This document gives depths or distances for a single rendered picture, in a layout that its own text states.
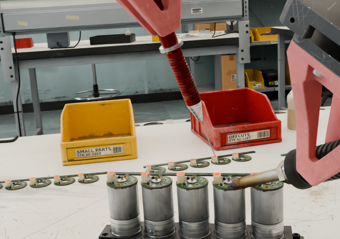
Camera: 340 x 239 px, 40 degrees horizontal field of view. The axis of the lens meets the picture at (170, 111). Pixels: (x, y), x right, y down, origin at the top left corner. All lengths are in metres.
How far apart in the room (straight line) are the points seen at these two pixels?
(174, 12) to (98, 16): 2.30
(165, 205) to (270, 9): 4.66
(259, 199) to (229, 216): 0.03
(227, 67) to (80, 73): 1.45
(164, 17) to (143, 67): 4.46
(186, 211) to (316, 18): 0.20
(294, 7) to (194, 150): 0.45
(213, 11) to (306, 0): 2.44
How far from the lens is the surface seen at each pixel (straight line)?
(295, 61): 0.24
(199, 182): 0.37
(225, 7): 2.67
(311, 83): 0.25
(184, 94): 0.32
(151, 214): 0.37
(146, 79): 4.78
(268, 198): 0.35
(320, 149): 0.27
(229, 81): 4.48
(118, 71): 4.75
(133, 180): 0.38
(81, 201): 0.51
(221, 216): 0.36
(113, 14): 2.59
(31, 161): 0.67
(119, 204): 0.37
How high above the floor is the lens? 0.94
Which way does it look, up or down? 13 degrees down
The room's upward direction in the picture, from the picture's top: 4 degrees counter-clockwise
